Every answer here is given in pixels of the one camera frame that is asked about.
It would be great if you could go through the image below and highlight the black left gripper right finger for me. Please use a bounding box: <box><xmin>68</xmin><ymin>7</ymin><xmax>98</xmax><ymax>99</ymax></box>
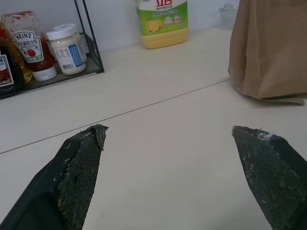
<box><xmin>231</xmin><ymin>125</ymin><xmax>307</xmax><ymax>230</ymax></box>

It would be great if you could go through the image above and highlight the white mayonnaise jar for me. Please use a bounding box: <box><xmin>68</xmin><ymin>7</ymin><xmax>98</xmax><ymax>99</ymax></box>
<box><xmin>46</xmin><ymin>23</ymin><xmax>87</xmax><ymax>76</ymax></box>

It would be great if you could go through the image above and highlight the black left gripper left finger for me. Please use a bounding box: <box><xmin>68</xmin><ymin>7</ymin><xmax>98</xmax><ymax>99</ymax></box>
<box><xmin>0</xmin><ymin>124</ymin><xmax>109</xmax><ymax>230</ymax></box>

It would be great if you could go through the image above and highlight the brown paper bag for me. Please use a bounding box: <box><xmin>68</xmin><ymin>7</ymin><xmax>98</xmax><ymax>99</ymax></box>
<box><xmin>227</xmin><ymin>0</ymin><xmax>307</xmax><ymax>106</ymax></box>

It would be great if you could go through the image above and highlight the dark sauce bottle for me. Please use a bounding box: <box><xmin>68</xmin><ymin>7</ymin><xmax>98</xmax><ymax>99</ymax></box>
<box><xmin>0</xmin><ymin>28</ymin><xmax>25</xmax><ymax>91</ymax></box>

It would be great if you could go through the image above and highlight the yellow oil bottle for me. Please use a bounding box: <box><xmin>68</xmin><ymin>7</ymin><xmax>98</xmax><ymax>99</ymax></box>
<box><xmin>7</xmin><ymin>40</ymin><xmax>33</xmax><ymax>84</ymax></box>

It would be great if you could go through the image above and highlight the Heinz ketchup bottle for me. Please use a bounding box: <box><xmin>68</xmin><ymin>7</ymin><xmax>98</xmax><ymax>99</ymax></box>
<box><xmin>0</xmin><ymin>10</ymin><xmax>58</xmax><ymax>81</ymax></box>

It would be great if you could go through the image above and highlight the yellow dish soap bottle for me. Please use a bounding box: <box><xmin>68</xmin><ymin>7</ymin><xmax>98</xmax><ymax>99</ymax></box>
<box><xmin>136</xmin><ymin>0</ymin><xmax>189</xmax><ymax>50</ymax></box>

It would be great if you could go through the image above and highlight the black wire condiment rack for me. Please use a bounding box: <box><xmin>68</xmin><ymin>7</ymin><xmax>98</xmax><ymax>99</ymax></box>
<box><xmin>0</xmin><ymin>0</ymin><xmax>105</xmax><ymax>100</ymax></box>

